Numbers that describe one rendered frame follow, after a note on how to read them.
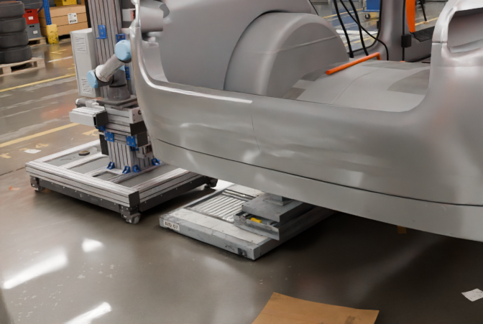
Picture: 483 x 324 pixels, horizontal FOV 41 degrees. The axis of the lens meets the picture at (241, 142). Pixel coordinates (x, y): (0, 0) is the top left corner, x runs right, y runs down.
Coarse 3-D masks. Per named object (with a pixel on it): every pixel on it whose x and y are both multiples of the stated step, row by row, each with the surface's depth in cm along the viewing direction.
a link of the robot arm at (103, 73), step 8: (128, 40) 384; (120, 48) 384; (128, 48) 381; (112, 56) 397; (120, 56) 385; (128, 56) 382; (104, 64) 405; (112, 64) 398; (120, 64) 396; (88, 72) 413; (96, 72) 410; (104, 72) 406; (112, 72) 404; (88, 80) 417; (96, 80) 411; (104, 80) 411
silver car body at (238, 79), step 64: (192, 0) 321; (256, 0) 354; (384, 0) 462; (448, 0) 190; (192, 64) 326; (256, 64) 336; (320, 64) 365; (384, 64) 368; (448, 64) 191; (192, 128) 271; (256, 128) 243; (320, 128) 222; (384, 128) 206; (448, 128) 196; (320, 192) 239; (384, 192) 219; (448, 192) 206
